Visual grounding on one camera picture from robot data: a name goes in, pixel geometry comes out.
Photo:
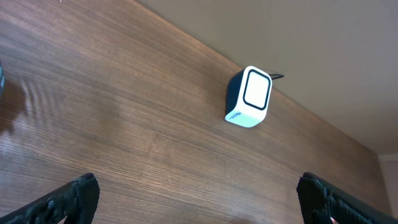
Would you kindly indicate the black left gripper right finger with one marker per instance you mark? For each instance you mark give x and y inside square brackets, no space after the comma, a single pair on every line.
[321,202]

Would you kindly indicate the white barcode scanner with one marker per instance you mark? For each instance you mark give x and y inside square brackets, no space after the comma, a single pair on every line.
[247,97]

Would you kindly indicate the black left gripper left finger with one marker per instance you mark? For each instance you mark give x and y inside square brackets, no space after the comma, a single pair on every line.
[74,202]

